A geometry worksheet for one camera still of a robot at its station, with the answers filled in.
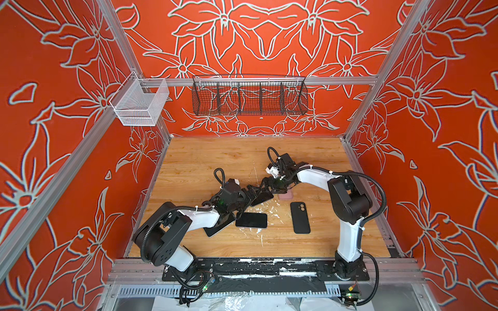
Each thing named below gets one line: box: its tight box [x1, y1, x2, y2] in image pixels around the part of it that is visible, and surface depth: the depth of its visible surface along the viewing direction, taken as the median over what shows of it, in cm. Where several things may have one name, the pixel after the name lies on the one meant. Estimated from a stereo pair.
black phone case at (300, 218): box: [290, 201, 311, 234], surface depth 89 cm
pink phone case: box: [277, 187, 294, 201], surface depth 96 cm
